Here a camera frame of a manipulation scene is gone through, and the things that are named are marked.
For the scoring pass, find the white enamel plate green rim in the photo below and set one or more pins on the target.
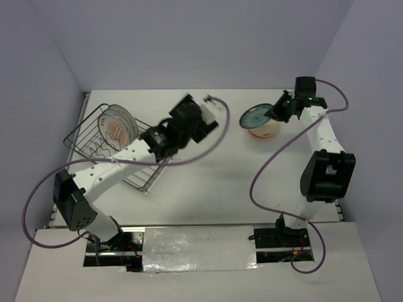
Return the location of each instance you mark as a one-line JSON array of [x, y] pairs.
[[127, 119]]

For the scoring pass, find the silver foil tape sheet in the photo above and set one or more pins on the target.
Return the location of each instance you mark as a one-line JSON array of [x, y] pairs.
[[198, 249]]

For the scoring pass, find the metal wire dish rack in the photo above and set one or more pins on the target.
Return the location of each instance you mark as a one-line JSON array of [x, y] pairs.
[[86, 140]]

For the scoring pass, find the white plate orange sunburst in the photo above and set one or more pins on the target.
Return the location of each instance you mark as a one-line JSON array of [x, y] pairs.
[[113, 131]]

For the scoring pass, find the green blue floral plate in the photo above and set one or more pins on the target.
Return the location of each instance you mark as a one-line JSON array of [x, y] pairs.
[[256, 116]]

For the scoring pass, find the metal base rail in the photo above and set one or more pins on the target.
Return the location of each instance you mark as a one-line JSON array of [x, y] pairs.
[[128, 256]]

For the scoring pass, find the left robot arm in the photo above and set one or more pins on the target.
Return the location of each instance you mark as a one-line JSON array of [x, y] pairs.
[[75, 194]]

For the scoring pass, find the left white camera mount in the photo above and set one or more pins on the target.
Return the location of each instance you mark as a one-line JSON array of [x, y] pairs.
[[210, 109]]

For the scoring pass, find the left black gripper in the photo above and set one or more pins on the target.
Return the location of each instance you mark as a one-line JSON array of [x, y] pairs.
[[203, 129]]

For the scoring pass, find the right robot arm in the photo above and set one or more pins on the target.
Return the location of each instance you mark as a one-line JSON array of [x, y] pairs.
[[328, 172]]

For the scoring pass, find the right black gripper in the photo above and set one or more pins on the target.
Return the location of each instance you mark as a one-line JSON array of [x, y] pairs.
[[275, 112]]

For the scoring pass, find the cream peach plate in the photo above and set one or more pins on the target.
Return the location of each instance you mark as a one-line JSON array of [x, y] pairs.
[[264, 129]]

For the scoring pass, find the orange translucent plate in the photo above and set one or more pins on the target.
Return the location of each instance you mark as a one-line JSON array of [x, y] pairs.
[[263, 133]]

